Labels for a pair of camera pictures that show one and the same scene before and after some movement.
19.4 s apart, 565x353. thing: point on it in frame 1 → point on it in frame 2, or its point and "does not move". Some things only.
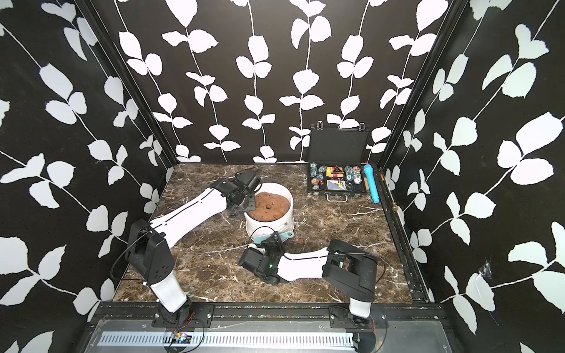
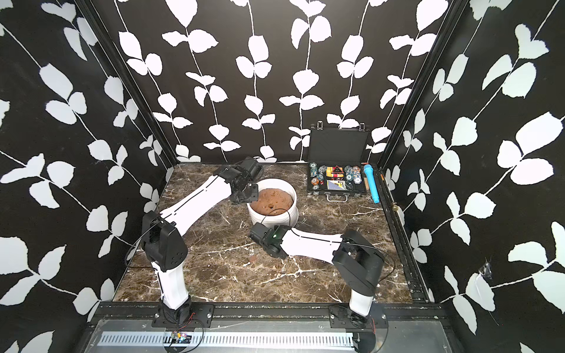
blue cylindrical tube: [368, 169] does not move
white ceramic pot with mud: [273, 215] does not move
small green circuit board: [178, 337] does not move
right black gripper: [275, 243] → [278, 229]
